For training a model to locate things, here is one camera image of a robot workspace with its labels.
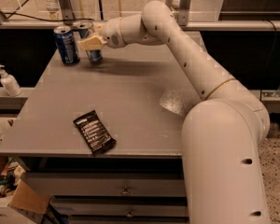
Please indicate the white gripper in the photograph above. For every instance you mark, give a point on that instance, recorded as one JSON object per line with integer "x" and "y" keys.
{"x": 111, "y": 34}

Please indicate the red bull can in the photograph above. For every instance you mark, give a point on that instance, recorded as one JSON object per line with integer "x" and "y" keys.
{"x": 85, "y": 28}

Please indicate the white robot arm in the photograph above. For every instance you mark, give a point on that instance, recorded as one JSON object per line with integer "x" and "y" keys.
{"x": 220, "y": 135}

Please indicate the blue pepsi can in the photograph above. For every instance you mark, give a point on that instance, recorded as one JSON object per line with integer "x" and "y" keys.
{"x": 66, "y": 44}

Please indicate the black snack bar wrapper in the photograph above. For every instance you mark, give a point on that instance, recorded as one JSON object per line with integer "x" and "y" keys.
{"x": 95, "y": 134}

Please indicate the white pump bottle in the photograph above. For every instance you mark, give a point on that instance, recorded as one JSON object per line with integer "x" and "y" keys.
{"x": 9, "y": 83}

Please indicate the grey drawer cabinet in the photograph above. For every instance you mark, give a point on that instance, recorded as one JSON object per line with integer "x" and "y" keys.
{"x": 141, "y": 96}

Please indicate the cardboard box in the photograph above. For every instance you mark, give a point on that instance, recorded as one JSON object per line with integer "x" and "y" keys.
{"x": 19, "y": 204}

